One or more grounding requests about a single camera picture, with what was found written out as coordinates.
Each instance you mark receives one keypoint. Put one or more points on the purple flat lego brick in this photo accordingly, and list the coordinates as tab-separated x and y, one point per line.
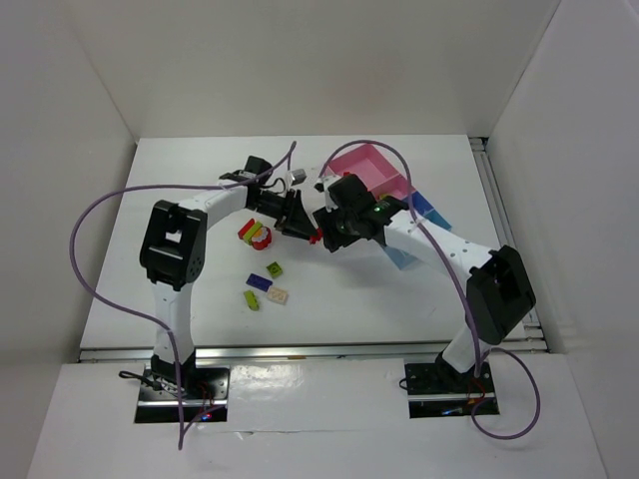
259	282

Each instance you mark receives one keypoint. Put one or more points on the green slanted lego brick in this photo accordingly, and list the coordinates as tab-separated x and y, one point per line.
252	300

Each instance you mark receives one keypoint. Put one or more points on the pink near container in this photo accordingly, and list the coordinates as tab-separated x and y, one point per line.
395	186

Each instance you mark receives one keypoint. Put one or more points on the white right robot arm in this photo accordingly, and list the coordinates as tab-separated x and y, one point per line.
492	284

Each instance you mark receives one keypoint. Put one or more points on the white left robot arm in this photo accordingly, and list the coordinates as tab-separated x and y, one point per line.
174	249

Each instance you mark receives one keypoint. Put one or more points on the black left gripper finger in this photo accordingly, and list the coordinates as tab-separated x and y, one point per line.
298	230
296	209

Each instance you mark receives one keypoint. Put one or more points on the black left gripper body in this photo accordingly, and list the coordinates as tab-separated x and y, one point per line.
290	213

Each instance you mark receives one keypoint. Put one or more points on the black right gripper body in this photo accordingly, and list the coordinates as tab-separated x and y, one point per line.
328	229

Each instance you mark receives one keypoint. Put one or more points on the aluminium front rail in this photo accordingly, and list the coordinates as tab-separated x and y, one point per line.
273	352

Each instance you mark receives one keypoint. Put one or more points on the green square lego brick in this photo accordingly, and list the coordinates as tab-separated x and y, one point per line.
274	269

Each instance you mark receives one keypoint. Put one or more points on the red curved lego brick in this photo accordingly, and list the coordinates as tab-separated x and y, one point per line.
316	237

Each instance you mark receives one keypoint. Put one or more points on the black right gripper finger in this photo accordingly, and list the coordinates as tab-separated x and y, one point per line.
325	222
334	243

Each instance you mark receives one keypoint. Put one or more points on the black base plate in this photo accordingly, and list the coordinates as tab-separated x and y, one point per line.
431	395
205	400

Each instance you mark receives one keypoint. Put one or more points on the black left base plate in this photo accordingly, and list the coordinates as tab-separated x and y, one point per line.
205	400

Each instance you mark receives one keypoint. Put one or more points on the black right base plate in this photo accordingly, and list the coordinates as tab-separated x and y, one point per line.
431	395

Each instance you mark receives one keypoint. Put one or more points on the dark blue container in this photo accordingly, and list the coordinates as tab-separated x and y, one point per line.
422	206

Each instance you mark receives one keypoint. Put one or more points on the beige flat lego brick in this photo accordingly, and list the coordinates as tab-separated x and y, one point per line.
277	295

